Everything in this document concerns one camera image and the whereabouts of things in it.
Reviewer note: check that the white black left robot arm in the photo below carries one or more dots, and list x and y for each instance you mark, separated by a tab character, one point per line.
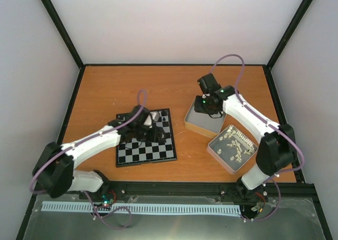
56	170

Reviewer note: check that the silver tin lid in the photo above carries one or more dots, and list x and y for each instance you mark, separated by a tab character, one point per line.
237	149

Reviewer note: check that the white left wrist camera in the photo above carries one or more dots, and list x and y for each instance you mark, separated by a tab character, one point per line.
153	117

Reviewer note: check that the black frame post left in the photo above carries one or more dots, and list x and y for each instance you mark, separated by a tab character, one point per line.
54	16

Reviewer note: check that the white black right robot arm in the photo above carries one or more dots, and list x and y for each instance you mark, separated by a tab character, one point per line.
277	148

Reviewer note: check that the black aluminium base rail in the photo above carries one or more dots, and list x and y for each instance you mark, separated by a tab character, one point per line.
222	191

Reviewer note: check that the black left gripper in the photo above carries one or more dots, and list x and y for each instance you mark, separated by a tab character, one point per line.
156	136

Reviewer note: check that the black frame post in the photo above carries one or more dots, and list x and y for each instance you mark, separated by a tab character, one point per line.
54	16
295	21

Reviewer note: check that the black white chess board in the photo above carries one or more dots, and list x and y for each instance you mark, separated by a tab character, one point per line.
137	152

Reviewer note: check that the gold metal tin box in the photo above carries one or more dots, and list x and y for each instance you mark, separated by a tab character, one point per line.
204	124

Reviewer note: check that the light blue cable duct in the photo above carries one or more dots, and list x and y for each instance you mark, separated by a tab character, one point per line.
143	209

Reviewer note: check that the black frame post right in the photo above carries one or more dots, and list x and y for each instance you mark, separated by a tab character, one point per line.
295	21

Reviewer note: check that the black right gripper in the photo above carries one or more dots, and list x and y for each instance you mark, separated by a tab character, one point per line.
198	108

